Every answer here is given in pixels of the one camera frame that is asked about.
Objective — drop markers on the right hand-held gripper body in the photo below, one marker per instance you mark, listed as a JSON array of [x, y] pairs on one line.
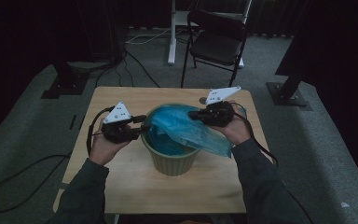
[[219, 115]]

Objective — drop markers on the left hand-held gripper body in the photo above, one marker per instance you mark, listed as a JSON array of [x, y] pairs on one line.
[[118, 132]]

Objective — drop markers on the blue plastic bag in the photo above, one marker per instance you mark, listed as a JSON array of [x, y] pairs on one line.
[[183, 130]]

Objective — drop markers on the green ribbed plastic bin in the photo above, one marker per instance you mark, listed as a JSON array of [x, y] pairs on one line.
[[171, 163]]

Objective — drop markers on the person's left hand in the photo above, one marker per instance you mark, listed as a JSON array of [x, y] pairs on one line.
[[102, 151]]

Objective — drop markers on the person's right hand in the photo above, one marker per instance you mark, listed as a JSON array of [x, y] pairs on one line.
[[237, 130]]

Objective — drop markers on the grey round table grommet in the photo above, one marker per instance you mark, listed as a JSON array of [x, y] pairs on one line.
[[202, 100]]

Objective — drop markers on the black folding chair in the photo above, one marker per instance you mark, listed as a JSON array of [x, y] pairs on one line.
[[217, 46]]

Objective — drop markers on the black stand with square base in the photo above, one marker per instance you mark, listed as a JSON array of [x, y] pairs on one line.
[[65, 84]]

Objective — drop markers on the black slanted stand with plate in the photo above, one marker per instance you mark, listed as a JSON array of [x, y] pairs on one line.
[[287, 93]]

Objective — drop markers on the small white scrap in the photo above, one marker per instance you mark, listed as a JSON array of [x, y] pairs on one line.
[[345, 205]]

